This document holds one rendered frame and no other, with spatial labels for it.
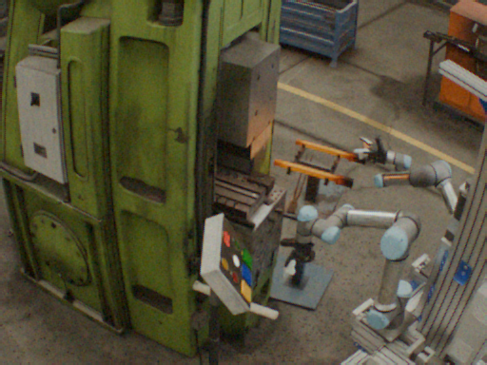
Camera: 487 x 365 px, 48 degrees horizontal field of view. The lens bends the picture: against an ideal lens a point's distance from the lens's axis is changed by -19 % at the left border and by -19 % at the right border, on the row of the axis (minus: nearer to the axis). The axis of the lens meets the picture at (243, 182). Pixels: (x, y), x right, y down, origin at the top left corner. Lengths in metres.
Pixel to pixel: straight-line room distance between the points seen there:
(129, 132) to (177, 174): 0.31
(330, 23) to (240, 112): 4.04
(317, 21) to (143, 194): 4.19
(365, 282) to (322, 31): 3.34
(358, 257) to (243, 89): 2.02
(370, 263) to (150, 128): 2.12
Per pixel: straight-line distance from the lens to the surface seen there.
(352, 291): 4.15
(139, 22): 2.52
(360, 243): 4.51
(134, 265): 3.39
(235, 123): 2.79
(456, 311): 2.78
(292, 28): 6.92
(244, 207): 3.12
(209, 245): 2.61
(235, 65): 2.66
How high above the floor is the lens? 2.94
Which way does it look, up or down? 37 degrees down
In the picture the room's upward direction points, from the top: 4 degrees clockwise
